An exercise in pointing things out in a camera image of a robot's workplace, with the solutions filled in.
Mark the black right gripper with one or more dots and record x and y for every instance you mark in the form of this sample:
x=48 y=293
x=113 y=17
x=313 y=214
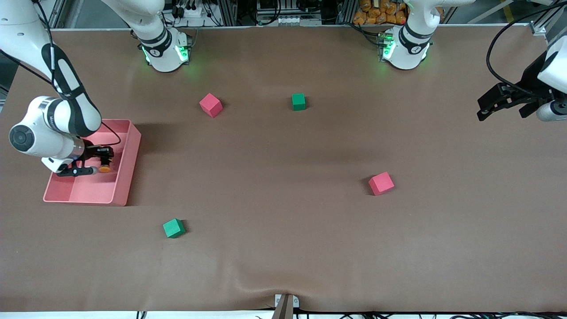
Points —
x=92 y=152

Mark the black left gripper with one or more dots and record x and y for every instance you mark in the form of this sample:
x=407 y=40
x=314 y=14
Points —
x=530 y=83

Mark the orange mushroom push button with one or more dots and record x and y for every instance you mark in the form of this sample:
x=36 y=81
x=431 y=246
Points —
x=105 y=169

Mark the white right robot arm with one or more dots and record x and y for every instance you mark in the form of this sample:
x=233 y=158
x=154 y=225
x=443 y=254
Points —
x=44 y=133

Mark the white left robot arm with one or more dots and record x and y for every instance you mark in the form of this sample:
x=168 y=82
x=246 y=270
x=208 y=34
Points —
x=409 y=48

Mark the pink plastic bin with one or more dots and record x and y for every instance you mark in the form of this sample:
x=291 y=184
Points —
x=88 y=190

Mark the green foam cube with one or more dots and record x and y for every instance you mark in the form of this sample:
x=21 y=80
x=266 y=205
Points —
x=298 y=102
x=172 y=228

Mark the pink foam cube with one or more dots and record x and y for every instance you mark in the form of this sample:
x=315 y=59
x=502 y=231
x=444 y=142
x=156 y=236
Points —
x=210 y=105
x=381 y=184

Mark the orange snack bags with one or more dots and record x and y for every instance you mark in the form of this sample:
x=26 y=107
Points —
x=376 y=15

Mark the white power strip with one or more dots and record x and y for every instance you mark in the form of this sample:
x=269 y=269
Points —
x=192 y=11

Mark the brown table mat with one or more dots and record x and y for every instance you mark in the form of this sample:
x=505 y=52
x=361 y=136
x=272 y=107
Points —
x=283 y=221

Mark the white terminal block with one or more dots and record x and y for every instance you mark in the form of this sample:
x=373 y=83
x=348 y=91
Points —
x=288 y=20

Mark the aluminium frame rail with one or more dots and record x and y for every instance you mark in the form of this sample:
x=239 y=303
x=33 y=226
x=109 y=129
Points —
x=60 y=13
x=538 y=29

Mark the aluminium frame post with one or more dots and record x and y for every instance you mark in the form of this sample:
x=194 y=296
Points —
x=228 y=11
x=345 y=11

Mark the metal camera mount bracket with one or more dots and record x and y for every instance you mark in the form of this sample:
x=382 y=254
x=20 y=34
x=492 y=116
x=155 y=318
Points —
x=285 y=308

